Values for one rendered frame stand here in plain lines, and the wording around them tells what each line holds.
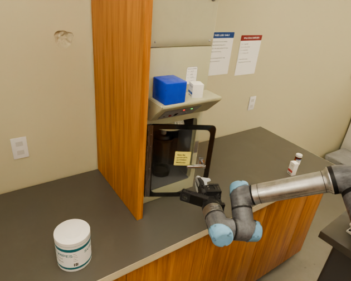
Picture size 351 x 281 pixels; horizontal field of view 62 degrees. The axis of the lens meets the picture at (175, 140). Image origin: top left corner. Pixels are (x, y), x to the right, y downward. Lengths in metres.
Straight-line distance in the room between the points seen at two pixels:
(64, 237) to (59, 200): 0.43
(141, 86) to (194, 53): 0.32
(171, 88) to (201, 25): 0.31
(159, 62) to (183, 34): 0.15
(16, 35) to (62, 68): 0.23
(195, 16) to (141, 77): 0.36
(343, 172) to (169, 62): 0.76
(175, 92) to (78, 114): 0.64
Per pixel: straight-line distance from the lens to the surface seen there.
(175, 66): 1.28
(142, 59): 1.09
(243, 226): 1.08
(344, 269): 1.79
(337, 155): 3.99
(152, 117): 1.24
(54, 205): 1.58
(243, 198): 1.13
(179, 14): 1.25
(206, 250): 1.64
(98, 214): 1.49
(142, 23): 1.08
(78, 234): 1.20
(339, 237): 1.68
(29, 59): 1.50
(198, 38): 1.32
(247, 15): 2.14
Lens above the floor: 1.93
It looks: 28 degrees down
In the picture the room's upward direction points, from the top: 6 degrees clockwise
